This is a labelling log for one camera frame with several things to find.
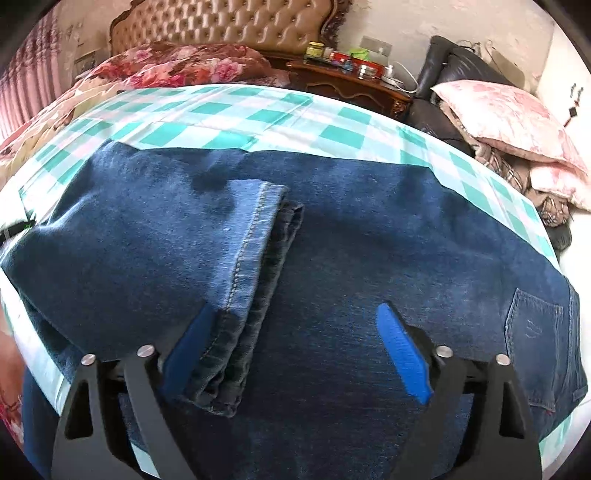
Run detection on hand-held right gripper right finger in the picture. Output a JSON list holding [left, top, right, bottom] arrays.
[[376, 302, 542, 480]]

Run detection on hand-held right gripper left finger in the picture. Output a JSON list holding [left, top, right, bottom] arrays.
[[51, 302, 219, 480]]

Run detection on blue denim pants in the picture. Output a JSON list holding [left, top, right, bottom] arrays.
[[0, 140, 590, 480]]

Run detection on pink curtain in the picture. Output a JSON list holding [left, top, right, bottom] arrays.
[[0, 9, 66, 145]]

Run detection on person's left leg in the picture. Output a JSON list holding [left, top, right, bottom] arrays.
[[20, 368, 62, 479]]

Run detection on beige plaid blanket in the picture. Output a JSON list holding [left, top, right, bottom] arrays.
[[438, 99, 574, 227]]

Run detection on small pink floral pillow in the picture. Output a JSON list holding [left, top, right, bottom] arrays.
[[528, 163, 591, 212]]

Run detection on red floral quilt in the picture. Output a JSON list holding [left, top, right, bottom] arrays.
[[0, 41, 290, 444]]

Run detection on black leather armchair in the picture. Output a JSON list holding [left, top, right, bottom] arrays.
[[406, 35, 574, 253]]

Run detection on teal white checkered tablecloth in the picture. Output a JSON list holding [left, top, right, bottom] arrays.
[[0, 83, 578, 480]]

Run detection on large pink floral pillow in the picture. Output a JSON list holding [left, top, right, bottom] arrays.
[[431, 79, 590, 174]]

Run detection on dark wooden nightstand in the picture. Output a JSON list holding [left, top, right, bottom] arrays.
[[271, 55, 414, 121]]

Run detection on black red tassel ornament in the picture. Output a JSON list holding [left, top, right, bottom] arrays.
[[565, 82, 585, 128]]

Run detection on tufted leather carved headboard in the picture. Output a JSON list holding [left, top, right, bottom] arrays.
[[109, 0, 354, 59]]

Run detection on beige bag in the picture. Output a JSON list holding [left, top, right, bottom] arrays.
[[484, 43, 525, 86]]

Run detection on white charger with cable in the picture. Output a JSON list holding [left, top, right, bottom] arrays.
[[380, 62, 419, 91]]

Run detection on grey wall socket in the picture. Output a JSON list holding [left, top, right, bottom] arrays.
[[359, 35, 393, 52]]

